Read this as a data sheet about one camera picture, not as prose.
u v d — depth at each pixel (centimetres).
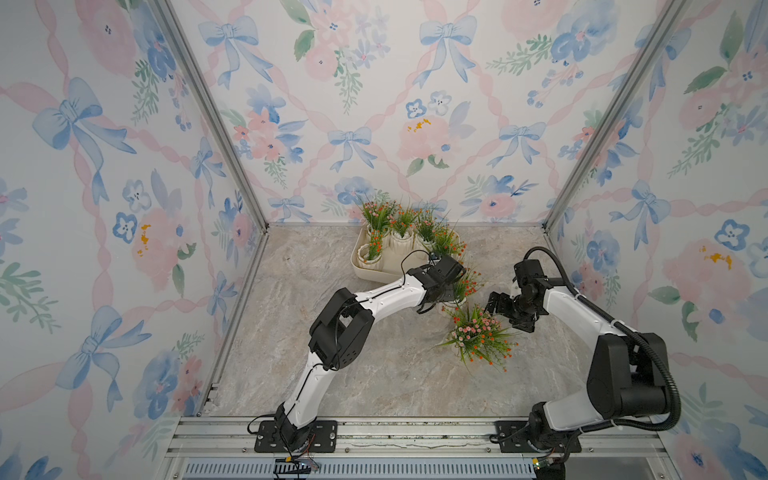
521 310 75
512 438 73
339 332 54
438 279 73
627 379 44
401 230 106
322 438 74
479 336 75
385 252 110
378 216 103
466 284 86
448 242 96
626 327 47
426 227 103
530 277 72
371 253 100
